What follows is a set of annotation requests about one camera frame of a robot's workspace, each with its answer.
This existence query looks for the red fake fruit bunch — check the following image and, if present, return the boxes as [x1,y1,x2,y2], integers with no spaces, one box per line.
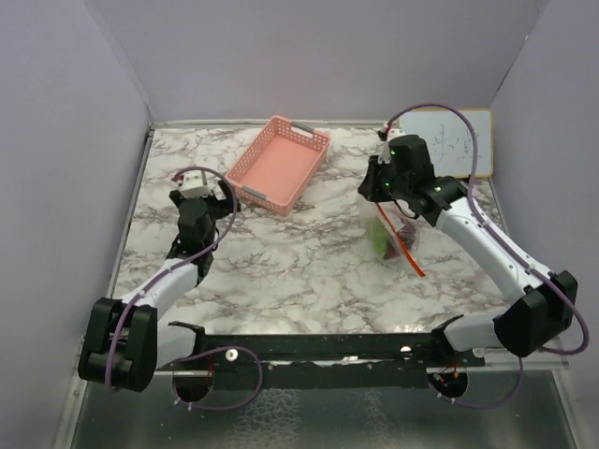
[383,223,418,260]

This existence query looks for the aluminium frame rail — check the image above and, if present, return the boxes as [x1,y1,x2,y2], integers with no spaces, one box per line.
[74,336,570,375]

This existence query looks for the pink plastic basket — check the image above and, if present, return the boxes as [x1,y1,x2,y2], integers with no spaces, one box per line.
[226,116,330,216]

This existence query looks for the small whiteboard yellow frame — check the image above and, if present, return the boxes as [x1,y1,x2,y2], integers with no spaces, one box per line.
[397,108,494,179]

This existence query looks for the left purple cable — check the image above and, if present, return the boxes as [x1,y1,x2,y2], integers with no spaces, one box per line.
[105,167,262,412]

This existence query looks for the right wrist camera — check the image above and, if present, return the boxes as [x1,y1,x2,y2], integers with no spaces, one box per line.
[377,122,402,164]

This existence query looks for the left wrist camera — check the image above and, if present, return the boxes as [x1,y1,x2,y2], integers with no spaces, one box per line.
[174,170,212,199]

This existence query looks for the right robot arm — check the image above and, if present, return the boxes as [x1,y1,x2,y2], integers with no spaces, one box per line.
[358,132,577,366]

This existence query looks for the purple cable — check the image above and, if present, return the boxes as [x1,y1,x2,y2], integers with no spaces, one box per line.
[105,167,262,412]
[379,103,590,407]

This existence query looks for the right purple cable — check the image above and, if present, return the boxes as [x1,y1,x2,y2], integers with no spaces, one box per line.
[379,103,590,407]

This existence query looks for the clear zip top bag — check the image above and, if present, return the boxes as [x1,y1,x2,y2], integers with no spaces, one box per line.
[358,196,426,277]

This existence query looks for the green fake grapes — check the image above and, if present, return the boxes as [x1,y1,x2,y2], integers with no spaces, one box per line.
[365,217,387,258]

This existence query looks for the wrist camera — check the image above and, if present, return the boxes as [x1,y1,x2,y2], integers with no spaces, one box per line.
[377,122,402,164]
[174,170,212,199]

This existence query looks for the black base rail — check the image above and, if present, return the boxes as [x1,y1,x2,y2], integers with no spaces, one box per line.
[165,326,485,390]

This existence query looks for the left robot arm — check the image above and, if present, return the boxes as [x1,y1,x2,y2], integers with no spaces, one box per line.
[78,175,241,392]

